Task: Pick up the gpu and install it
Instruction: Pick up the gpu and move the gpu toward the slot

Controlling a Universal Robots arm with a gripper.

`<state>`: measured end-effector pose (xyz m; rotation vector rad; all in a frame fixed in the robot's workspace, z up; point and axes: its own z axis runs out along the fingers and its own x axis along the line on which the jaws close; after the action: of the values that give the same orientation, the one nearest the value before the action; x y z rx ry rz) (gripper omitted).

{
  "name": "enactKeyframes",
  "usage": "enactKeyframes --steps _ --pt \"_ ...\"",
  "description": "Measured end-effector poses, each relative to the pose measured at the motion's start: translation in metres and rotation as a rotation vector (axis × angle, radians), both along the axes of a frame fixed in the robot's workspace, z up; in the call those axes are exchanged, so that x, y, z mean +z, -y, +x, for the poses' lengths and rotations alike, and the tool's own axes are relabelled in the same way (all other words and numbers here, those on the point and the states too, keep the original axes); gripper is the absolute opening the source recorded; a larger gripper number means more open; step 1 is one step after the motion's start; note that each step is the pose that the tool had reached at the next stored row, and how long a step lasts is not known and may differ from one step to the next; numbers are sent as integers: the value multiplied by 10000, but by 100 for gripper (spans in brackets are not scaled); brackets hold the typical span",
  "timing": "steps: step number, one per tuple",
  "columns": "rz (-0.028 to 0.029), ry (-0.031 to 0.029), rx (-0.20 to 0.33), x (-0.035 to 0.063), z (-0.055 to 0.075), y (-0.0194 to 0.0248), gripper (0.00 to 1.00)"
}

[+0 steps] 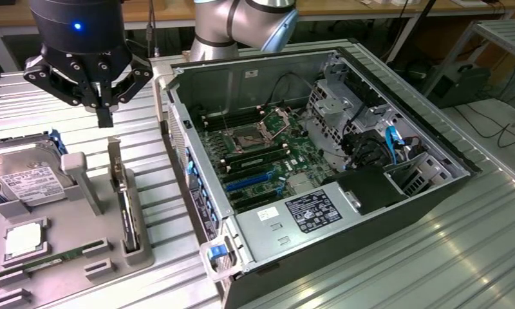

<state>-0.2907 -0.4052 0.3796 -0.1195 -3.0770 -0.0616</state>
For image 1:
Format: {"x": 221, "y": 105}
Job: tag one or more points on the silver CPU chip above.
{"x": 23, "y": 239}

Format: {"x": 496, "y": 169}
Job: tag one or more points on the long wooden desk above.
{"x": 348, "y": 8}

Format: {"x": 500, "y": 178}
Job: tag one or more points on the grey power supply unit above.
{"x": 266, "y": 235}

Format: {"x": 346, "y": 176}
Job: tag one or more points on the black plastic shroud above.
{"x": 369, "y": 190}

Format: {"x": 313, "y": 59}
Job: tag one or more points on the black graphics card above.
{"x": 127, "y": 206}

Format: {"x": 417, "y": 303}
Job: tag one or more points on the thin locking lever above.
{"x": 227, "y": 124}

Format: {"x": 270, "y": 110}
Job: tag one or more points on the beige corner bracket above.
{"x": 159, "y": 90}

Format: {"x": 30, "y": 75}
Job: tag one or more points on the beige bracket with blue clip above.
{"x": 217, "y": 267}

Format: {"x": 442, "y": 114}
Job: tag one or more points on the metal disk bay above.
{"x": 425, "y": 174}

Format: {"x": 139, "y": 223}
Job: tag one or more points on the CPU socket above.
{"x": 248, "y": 139}

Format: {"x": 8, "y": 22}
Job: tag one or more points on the grey parts rack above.
{"x": 69, "y": 231}

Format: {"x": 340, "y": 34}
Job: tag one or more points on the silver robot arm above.
{"x": 223, "y": 22}

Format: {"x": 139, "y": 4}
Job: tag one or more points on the black expansion slot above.
{"x": 258, "y": 199}

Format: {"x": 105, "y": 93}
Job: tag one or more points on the silver chipset heatsink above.
{"x": 302, "y": 181}

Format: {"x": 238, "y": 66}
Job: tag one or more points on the hard disk with white label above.
{"x": 22, "y": 180}

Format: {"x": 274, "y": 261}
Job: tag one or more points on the green RAM stick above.
{"x": 61, "y": 259}
{"x": 258, "y": 161}

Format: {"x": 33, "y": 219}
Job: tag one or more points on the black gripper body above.
{"x": 78, "y": 32}

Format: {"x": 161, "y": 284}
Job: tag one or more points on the open black PC case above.
{"x": 412, "y": 209}

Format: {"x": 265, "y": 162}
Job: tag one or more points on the metal socket cover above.
{"x": 276, "y": 120}

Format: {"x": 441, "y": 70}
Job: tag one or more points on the green motherboard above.
{"x": 301, "y": 151}

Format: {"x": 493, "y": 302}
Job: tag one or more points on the blue disk caddy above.
{"x": 57, "y": 138}

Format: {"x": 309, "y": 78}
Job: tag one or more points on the silver drive cage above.
{"x": 330, "y": 109}

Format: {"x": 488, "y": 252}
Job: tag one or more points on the metal slat rack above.
{"x": 505, "y": 32}

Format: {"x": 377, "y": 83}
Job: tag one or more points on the black box device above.
{"x": 464, "y": 87}

